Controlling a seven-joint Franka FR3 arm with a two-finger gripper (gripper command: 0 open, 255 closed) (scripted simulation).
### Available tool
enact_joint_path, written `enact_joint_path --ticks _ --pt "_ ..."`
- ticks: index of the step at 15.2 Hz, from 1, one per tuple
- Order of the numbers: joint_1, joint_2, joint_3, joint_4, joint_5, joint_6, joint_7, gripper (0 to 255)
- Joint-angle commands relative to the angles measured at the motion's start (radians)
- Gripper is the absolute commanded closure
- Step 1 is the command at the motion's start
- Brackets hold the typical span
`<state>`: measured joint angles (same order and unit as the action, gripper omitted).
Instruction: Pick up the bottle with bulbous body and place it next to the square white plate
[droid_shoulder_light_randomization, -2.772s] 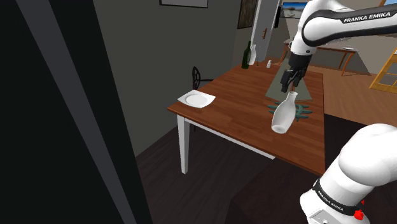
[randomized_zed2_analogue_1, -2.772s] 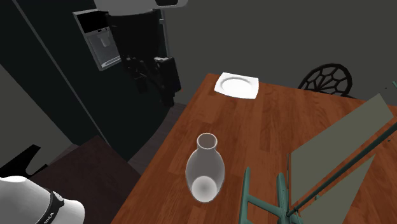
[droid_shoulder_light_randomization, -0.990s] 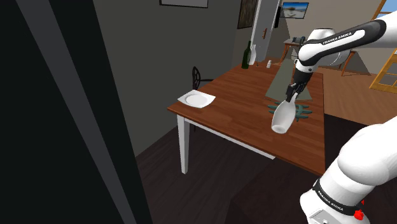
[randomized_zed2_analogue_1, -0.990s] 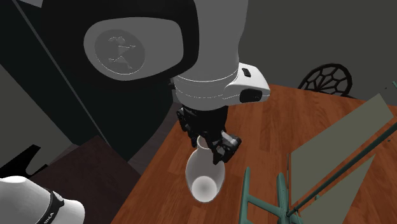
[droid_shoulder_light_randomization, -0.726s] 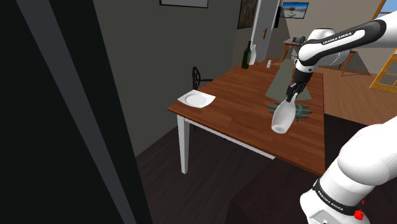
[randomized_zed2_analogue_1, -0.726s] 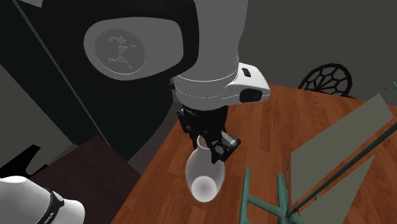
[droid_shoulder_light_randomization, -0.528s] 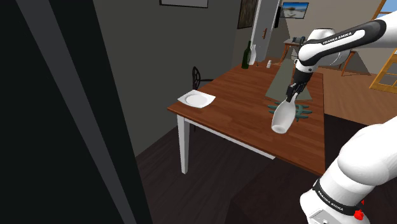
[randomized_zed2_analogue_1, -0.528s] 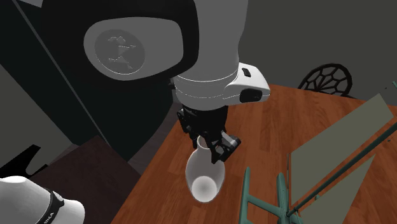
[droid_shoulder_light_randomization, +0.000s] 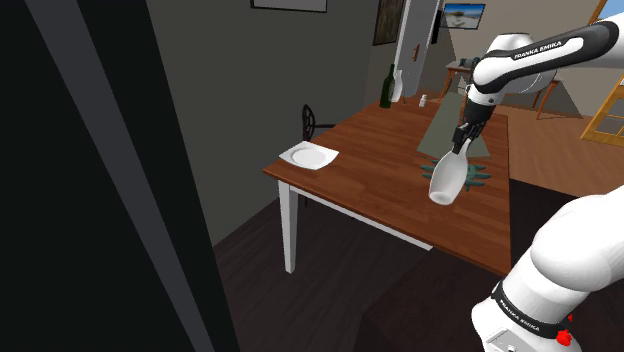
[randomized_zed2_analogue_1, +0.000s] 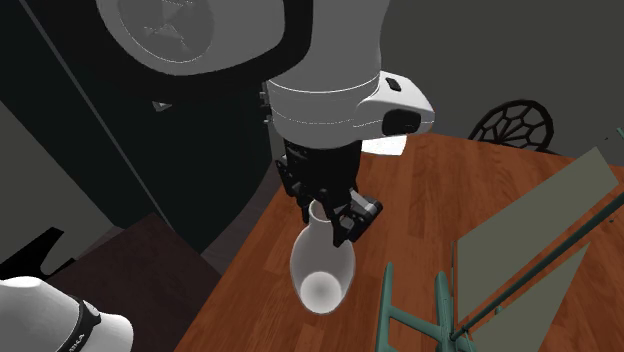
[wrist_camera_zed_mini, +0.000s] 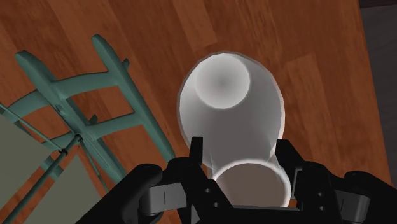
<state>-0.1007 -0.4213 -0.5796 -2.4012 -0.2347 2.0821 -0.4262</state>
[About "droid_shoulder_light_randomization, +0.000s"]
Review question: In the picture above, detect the grey framed wall picture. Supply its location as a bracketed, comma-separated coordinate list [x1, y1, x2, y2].
[250, 0, 329, 14]

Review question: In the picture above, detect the white vase with narrow neck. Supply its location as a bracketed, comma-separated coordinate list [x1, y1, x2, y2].
[427, 139, 472, 206]

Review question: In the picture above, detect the dark green bottle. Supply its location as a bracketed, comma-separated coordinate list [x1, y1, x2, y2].
[379, 63, 397, 109]

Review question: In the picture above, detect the white slender vase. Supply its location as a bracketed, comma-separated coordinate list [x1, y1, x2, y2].
[389, 69, 405, 104]

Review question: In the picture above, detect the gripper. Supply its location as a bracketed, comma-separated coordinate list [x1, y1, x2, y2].
[451, 99, 496, 157]

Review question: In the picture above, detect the wooden side table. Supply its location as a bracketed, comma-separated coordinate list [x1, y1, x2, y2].
[440, 57, 562, 121]

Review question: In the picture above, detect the teal spiky trivet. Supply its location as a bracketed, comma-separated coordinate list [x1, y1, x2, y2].
[420, 158, 492, 193]

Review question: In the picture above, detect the dark framed wall picture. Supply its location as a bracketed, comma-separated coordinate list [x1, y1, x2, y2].
[372, 0, 406, 48]

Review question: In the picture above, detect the blue landscape wall picture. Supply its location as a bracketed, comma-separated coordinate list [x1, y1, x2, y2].
[440, 2, 487, 31]

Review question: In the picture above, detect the wooden table with white legs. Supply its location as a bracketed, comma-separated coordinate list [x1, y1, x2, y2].
[263, 94, 514, 280]

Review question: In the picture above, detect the grey-green table runner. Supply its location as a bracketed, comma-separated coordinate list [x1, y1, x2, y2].
[416, 91, 493, 160]

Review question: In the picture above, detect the black chair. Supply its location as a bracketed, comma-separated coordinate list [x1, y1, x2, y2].
[301, 103, 338, 143]

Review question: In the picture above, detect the white door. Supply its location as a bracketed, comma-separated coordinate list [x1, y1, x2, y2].
[393, 0, 443, 99]

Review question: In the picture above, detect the white square plate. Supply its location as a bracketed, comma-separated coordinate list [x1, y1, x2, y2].
[278, 140, 340, 172]

